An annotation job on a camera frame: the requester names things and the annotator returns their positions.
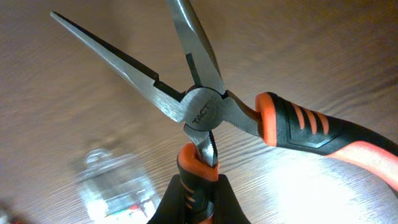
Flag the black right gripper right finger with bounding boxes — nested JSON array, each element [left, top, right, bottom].
[[213, 174, 251, 224]]

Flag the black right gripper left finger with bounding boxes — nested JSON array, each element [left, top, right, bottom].
[[147, 175, 185, 224]]

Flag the clear box of coloured tubes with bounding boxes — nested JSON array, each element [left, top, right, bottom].
[[77, 148, 160, 224]]

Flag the orange black long-nose pliers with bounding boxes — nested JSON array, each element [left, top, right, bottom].
[[51, 1, 397, 223]]

